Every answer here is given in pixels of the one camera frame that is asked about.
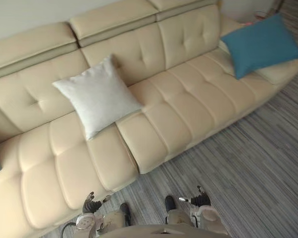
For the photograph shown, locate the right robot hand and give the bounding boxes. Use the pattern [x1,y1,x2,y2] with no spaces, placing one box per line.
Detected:
[178,185,211,207]

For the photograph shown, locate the blue square cushion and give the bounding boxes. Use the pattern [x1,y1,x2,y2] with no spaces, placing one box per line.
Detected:
[220,13,298,80]

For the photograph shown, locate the cream leather sofa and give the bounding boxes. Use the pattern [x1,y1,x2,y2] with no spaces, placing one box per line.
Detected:
[0,0,298,238]

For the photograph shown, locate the robot body and legs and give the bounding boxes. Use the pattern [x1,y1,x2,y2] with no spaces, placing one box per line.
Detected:
[95,195,233,238]

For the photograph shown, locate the white square cushion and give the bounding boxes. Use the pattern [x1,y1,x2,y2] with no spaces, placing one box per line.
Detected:
[52,54,143,141]

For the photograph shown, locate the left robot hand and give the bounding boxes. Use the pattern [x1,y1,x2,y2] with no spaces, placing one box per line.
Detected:
[81,191,112,215]

